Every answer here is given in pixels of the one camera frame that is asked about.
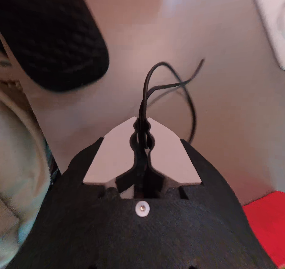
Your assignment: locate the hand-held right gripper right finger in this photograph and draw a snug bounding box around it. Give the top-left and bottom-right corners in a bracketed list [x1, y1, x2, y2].
[146, 117, 202, 198]

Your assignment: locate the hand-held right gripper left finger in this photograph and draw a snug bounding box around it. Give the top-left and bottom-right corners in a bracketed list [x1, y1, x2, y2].
[83, 117, 139, 199]

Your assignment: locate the black cable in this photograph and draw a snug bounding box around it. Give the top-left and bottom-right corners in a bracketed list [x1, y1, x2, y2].
[138, 58, 206, 150]

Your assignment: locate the white rounded object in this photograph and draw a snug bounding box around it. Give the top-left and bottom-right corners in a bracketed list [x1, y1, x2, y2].
[253, 0, 285, 71]

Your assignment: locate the cream sweatshirt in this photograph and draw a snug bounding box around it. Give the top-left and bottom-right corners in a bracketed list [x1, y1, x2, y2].
[0, 73, 52, 261]

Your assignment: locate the red plastic bin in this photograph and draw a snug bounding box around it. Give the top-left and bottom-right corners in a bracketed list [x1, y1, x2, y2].
[242, 191, 285, 269]

